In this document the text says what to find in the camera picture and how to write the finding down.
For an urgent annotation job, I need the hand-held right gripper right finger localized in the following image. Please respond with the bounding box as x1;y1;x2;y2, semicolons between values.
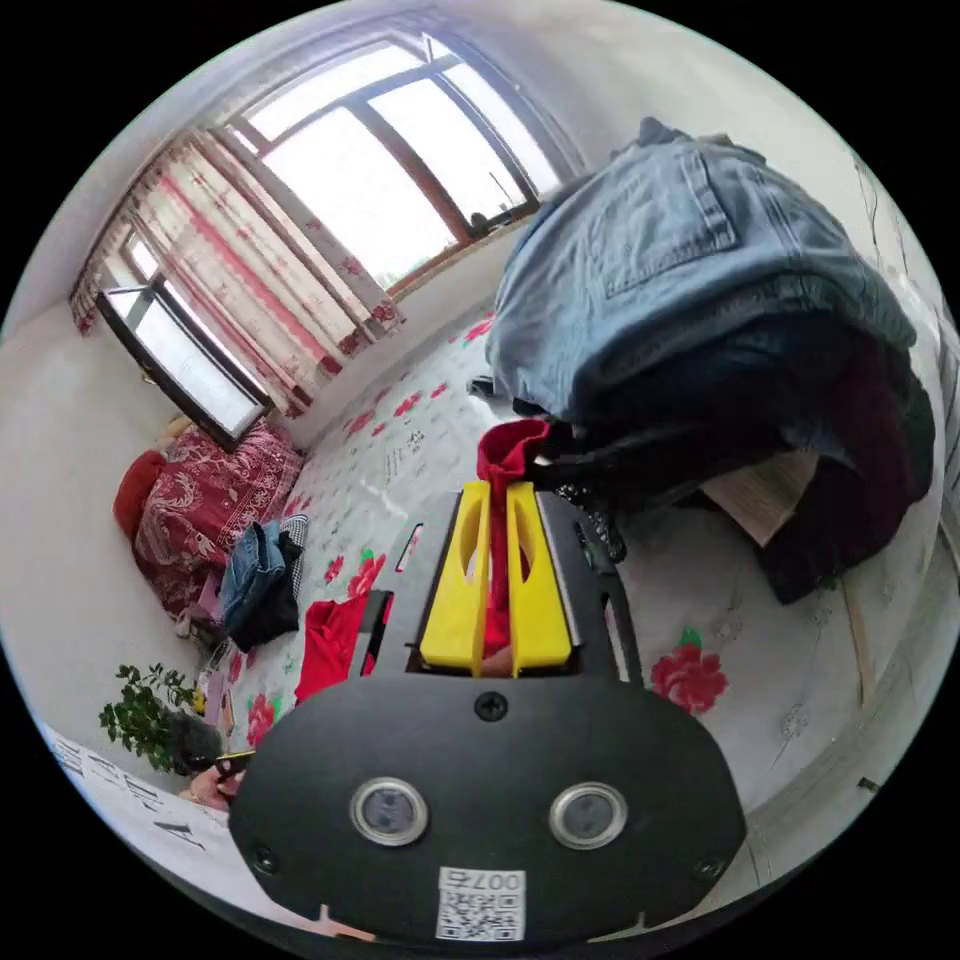
505;482;584;674

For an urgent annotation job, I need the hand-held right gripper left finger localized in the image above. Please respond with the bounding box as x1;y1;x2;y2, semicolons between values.
419;480;493;674

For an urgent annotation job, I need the red long sleeve shirt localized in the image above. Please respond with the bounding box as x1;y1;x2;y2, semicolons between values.
294;419;553;706

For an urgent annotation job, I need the person's left hand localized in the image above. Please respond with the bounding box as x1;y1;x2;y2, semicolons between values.
187;770;238;813

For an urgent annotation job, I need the person's right hand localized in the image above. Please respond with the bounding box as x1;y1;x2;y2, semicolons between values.
317;903;378;944

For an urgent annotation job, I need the green potted plant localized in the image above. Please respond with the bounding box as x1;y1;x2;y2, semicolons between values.
97;662;229;778

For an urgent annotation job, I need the small heap of clothes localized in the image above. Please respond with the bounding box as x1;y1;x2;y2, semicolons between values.
217;512;311;654

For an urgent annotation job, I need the bed with floral sheet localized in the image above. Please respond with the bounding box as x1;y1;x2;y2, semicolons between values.
196;303;948;886

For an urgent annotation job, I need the cardboard carton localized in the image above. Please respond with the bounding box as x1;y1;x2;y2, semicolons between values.
703;449;826;549

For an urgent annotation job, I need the folded red patterned quilt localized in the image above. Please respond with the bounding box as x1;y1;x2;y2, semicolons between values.
131;419;306;625

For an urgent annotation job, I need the red pillow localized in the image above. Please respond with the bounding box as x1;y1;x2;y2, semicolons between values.
112;449;169;543

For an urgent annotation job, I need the pile of clothes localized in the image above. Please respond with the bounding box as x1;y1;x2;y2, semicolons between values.
467;116;939;606

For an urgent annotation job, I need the open window sash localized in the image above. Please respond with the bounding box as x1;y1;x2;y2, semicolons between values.
95;274;275;454

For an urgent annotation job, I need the white curtain with red flowers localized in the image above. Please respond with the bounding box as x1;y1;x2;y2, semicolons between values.
68;127;407;421

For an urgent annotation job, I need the large window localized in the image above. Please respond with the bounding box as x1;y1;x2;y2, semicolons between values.
221;33;562;295

